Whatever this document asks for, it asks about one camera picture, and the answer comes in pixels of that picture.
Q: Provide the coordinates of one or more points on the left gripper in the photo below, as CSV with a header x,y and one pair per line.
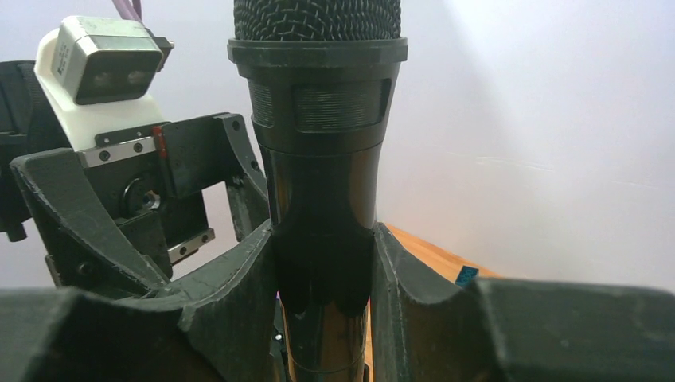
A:
x,y
149,180

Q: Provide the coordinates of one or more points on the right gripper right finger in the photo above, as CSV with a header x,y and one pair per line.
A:
x,y
425,328

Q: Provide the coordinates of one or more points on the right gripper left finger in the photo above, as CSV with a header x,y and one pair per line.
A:
x,y
213,324

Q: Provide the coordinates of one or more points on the black microphone orange end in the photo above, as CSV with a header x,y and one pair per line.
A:
x,y
321,76

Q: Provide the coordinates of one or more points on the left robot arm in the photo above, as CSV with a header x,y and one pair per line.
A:
x,y
28,126

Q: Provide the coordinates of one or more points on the blue toy brick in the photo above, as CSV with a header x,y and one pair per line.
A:
x,y
466,275

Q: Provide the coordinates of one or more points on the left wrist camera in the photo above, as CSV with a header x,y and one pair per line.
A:
x,y
96,74

